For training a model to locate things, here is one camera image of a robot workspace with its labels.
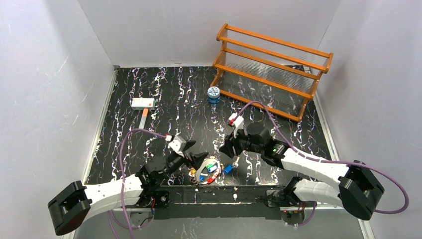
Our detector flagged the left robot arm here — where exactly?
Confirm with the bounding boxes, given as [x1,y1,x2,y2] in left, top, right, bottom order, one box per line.
[47,140,208,236]

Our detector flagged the metal key organizer red handle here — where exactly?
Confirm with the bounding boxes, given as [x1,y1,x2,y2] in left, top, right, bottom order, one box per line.
[189,156,223,185]

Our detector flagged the blue jar with patterned lid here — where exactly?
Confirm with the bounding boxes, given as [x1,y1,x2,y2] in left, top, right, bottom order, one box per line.
[207,86,220,105]

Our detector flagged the aluminium rail frame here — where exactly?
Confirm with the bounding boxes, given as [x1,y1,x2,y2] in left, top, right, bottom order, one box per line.
[61,186,376,239]

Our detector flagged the white box with red logo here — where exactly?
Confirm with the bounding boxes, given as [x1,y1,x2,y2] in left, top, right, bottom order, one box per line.
[131,98,156,110]

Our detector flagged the blue key tag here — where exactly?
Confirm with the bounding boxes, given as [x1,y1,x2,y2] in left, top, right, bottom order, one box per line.
[223,165,233,174]

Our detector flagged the silver key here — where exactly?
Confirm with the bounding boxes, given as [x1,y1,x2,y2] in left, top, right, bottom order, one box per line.
[232,157,240,168]

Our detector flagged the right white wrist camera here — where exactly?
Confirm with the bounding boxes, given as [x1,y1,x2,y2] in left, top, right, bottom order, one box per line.
[228,113,244,138]

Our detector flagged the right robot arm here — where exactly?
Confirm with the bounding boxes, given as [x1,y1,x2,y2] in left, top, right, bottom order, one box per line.
[219,122,385,221]

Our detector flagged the white orange marker pen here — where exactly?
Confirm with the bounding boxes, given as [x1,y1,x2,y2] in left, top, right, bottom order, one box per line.
[138,108,149,129]

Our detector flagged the orange wooden shelf rack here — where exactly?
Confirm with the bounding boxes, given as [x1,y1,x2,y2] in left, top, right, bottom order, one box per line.
[211,23,334,122]

